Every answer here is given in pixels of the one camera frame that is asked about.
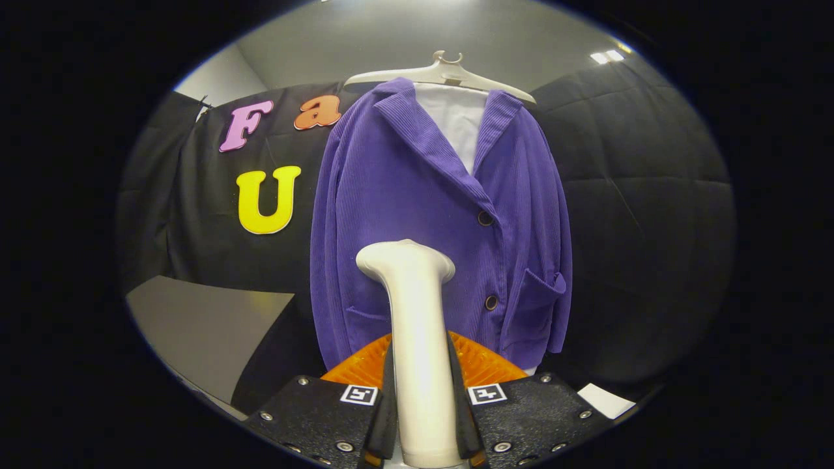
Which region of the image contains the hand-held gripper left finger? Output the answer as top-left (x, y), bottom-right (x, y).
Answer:
top-left (242, 332), bottom-right (399, 469)

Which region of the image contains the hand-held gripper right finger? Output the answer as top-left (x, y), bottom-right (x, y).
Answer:
top-left (446, 331), bottom-right (613, 469)

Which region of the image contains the white garment steamer head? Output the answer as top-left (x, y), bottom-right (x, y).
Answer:
top-left (356, 239), bottom-right (467, 469)

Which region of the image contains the purple corduroy jacket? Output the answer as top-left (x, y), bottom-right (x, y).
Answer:
top-left (309, 77), bottom-right (574, 373)

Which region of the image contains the white shirt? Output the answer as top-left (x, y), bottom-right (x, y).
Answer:
top-left (413, 83), bottom-right (490, 176)

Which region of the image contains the white plastic clothes hanger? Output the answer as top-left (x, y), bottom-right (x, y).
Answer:
top-left (343, 50), bottom-right (538, 106)

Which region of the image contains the white flat object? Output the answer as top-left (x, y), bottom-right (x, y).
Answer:
top-left (577, 382), bottom-right (637, 419)

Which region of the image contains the black backdrop cloth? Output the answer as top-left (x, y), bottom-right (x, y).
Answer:
top-left (116, 62), bottom-right (738, 418)

